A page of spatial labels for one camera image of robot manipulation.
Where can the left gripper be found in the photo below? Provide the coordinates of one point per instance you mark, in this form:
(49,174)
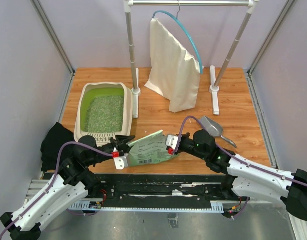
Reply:
(121,142)

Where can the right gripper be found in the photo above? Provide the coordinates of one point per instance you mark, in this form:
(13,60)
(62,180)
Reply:
(184,135)

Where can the grey metal scoop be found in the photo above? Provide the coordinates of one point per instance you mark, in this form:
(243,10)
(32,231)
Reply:
(215,129)

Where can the green cat litter bag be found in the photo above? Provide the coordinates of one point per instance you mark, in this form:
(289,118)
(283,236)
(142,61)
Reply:
(151,149)

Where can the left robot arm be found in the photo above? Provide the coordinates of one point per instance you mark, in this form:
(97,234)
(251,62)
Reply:
(71,182)

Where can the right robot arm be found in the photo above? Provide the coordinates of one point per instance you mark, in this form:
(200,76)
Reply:
(246,178)

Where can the cream green litter box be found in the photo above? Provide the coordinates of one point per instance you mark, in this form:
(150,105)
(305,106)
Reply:
(105,110)

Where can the black cloth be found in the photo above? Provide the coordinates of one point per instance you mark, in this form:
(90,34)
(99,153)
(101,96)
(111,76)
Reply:
(57,136)

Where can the cream cloth bag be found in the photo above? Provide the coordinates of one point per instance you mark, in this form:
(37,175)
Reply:
(175,73)

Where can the blue clothes hanger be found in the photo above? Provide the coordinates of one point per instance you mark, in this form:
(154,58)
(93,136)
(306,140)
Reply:
(190,38)

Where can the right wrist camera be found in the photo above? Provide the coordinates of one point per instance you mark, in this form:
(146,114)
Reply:
(172,143)

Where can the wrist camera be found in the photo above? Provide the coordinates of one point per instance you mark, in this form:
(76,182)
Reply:
(120,161)
(172,143)

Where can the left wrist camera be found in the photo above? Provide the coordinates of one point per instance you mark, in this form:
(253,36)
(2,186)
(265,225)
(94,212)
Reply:
(120,161)

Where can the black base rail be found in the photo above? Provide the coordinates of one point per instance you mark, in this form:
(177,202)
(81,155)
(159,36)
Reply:
(164,191)

